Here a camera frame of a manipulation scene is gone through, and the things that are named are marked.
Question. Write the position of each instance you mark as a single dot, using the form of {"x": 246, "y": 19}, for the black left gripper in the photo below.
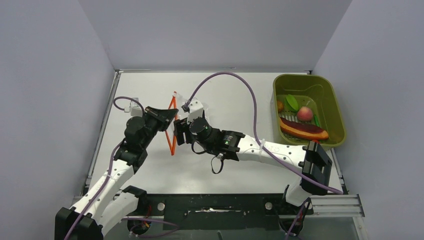
{"x": 167, "y": 115}

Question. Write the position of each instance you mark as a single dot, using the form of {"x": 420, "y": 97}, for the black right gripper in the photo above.
{"x": 182, "y": 127}

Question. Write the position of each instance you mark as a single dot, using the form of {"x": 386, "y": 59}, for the clear zip top bag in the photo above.
{"x": 171, "y": 139}

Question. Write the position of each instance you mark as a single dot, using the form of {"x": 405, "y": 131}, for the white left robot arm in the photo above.
{"x": 96, "y": 213}

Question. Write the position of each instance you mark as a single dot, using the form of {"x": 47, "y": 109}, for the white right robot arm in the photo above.
{"x": 310, "y": 163}

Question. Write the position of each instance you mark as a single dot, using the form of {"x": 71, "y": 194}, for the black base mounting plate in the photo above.
{"x": 236, "y": 211}

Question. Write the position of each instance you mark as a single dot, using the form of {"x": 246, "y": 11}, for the brown toy potato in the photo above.
{"x": 280, "y": 106}

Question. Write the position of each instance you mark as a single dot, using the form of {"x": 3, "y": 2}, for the green toy starfruit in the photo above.
{"x": 291, "y": 103}

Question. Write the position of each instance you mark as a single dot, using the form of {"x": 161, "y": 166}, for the pink toy peach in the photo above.
{"x": 305, "y": 114}

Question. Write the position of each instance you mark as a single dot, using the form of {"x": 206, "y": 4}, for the olive green plastic tub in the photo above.
{"x": 318, "y": 94}

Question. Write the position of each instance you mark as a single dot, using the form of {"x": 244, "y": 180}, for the green toy chili pepper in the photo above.
{"x": 316, "y": 121}

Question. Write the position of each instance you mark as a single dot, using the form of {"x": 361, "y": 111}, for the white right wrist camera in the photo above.
{"x": 195, "y": 110}

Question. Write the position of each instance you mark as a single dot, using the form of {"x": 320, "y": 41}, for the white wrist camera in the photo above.
{"x": 195, "y": 110}
{"x": 134, "y": 109}

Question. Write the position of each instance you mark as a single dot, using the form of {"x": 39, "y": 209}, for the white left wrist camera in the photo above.
{"x": 134, "y": 109}

